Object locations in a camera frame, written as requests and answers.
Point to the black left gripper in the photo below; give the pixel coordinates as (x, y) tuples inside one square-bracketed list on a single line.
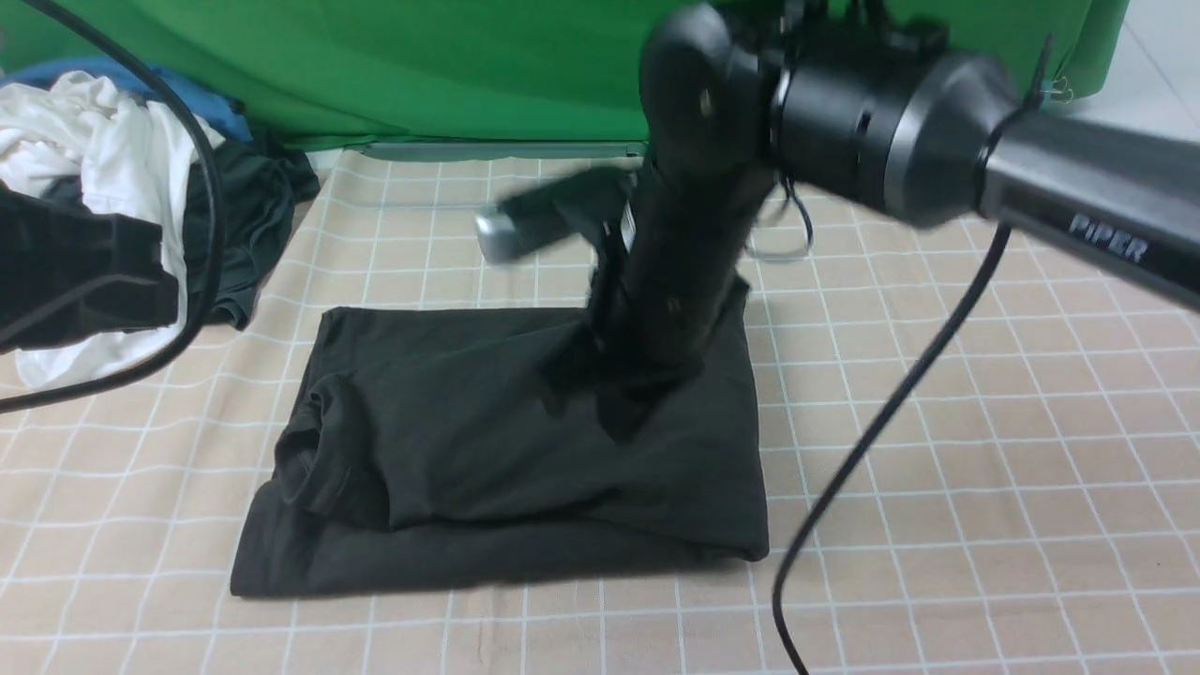
[(67, 275)]

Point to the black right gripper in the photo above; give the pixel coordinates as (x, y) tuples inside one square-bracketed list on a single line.
[(667, 251)]

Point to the dark gray long-sleeved shirt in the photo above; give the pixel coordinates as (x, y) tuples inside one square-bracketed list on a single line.
[(411, 462)]

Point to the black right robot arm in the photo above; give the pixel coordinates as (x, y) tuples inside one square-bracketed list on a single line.
[(883, 115)]

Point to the white crumpled garment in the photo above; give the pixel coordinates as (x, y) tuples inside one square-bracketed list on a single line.
[(132, 159)]

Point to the dark teal crumpled garment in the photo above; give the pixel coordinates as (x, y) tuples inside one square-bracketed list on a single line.
[(264, 181)]

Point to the blue crumpled garment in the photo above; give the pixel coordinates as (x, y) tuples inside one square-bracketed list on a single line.
[(222, 113)]

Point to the gray-green metal bar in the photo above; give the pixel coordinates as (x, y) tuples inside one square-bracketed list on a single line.
[(469, 151)]

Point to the green backdrop cloth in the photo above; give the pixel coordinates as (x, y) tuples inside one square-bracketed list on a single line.
[(327, 73)]

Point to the metal binder clip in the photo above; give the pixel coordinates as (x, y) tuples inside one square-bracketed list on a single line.
[(1058, 91)]

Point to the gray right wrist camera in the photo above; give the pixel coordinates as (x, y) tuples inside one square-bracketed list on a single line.
[(544, 220)]

